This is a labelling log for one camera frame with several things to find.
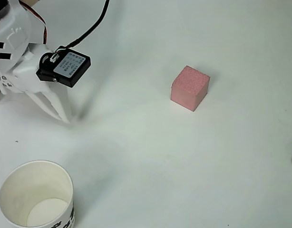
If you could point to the pink foam cube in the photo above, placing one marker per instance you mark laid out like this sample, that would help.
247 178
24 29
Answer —
190 88

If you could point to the black camera box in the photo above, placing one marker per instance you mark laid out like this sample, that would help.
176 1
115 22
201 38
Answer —
65 67

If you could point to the white paper cup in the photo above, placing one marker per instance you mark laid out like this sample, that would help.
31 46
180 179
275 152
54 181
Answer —
41 180

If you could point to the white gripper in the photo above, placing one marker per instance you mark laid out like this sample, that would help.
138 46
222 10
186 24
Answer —
25 79

